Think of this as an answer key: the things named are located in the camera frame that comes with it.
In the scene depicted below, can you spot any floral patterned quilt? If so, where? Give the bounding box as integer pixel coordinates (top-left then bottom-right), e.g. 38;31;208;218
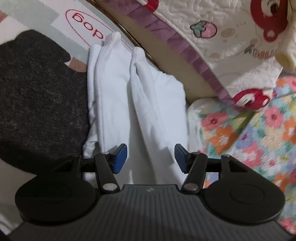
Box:
187;74;296;233

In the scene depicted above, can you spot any patterned play mat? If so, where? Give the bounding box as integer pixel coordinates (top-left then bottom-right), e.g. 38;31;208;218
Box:
1;1;144;234

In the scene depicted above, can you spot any white hoodie sweatshirt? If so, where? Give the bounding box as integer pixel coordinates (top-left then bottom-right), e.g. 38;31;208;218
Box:
83;32;189;186

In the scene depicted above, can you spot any white quilt with red bears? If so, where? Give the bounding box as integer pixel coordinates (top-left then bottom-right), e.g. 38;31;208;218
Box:
108;1;295;110

